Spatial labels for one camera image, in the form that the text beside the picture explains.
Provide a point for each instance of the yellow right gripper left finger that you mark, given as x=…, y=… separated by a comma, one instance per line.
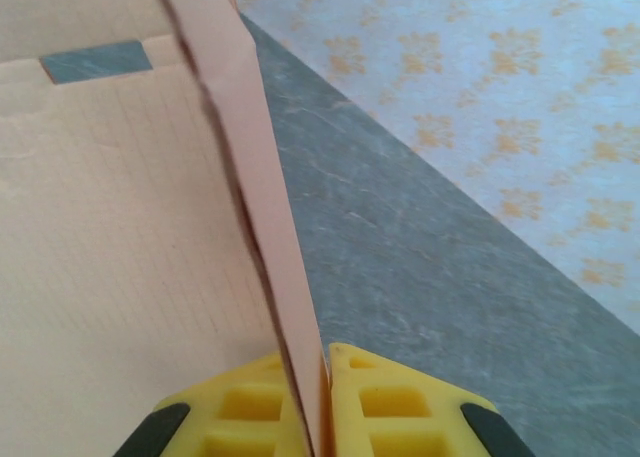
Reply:
x=250, y=407

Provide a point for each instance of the pink paper box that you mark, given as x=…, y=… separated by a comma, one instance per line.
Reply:
x=125, y=227

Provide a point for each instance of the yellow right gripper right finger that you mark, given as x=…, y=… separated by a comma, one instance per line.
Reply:
x=395, y=407

